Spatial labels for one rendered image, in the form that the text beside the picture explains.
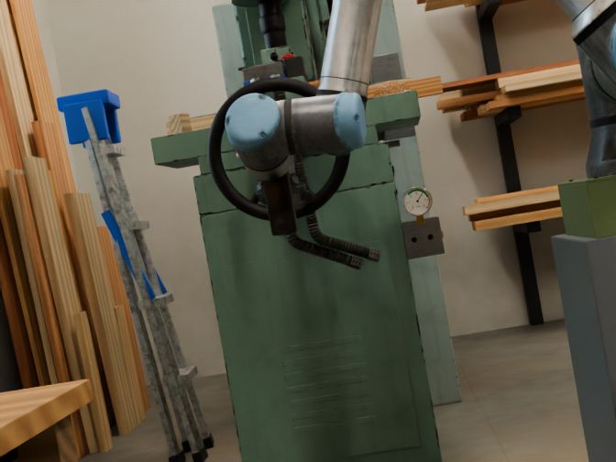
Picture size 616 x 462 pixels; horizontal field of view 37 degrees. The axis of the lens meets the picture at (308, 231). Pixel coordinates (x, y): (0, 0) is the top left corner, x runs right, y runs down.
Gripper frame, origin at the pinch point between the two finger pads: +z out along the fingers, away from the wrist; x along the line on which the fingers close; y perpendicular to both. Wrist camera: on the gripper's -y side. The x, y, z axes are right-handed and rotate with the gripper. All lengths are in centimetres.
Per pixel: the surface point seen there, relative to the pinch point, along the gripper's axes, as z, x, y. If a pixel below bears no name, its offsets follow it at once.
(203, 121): 31, 22, 38
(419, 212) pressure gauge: 18.5, -25.1, 1.1
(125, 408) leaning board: 165, 90, -4
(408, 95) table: 15.7, -27.2, 27.0
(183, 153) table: 17.0, 23.8, 23.6
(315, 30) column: 40, -8, 62
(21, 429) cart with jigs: -88, 16, -50
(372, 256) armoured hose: 17.4, -14.0, -7.1
